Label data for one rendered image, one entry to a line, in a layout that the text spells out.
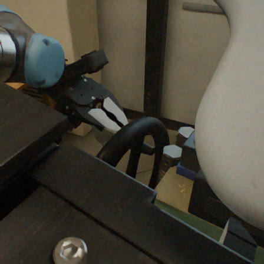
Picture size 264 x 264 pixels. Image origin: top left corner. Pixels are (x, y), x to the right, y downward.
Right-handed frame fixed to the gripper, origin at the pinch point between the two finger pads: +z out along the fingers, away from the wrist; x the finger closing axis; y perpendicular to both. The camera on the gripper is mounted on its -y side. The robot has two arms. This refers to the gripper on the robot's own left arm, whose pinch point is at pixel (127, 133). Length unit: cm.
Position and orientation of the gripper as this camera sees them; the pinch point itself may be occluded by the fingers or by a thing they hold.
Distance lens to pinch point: 51.7
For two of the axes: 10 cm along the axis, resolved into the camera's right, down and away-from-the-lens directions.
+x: -5.3, 5.3, -6.6
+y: -4.2, 5.1, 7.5
